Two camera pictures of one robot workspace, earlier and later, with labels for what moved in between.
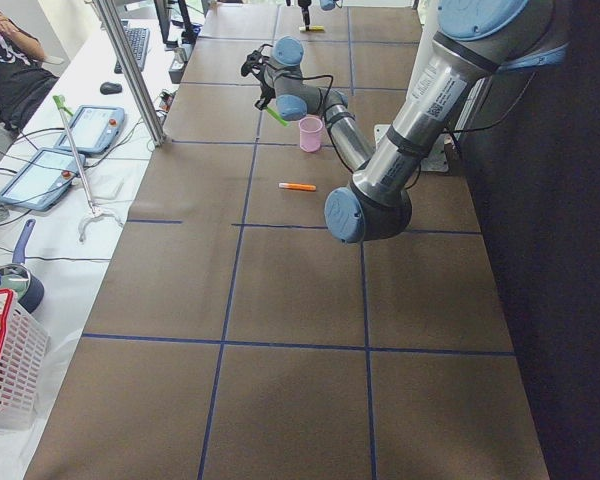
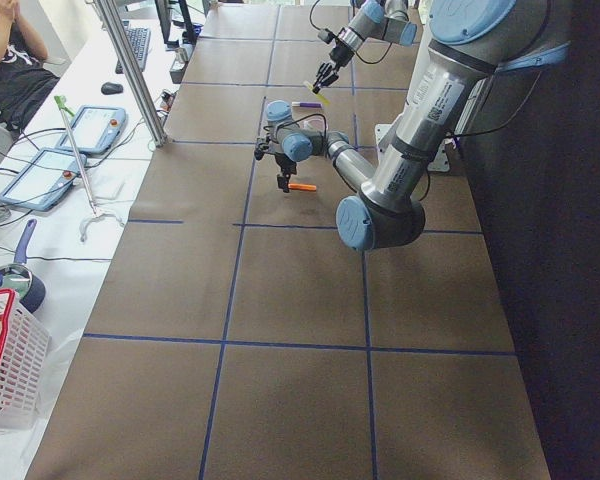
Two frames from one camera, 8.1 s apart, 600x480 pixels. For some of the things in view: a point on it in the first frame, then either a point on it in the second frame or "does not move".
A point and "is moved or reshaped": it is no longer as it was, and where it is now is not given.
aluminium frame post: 126,55 does not move
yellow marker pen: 313,28 is moved or reshaped
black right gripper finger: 306,14 -> 341,56
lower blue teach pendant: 41,181 does not move
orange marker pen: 296,186 does not move
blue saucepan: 16,276 does not move
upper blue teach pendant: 95,129 does not move
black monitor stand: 188,36 does not move
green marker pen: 277,116 is moved or reshaped
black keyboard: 138,38 does not move
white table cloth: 76,165 does not move
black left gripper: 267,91 -> 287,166
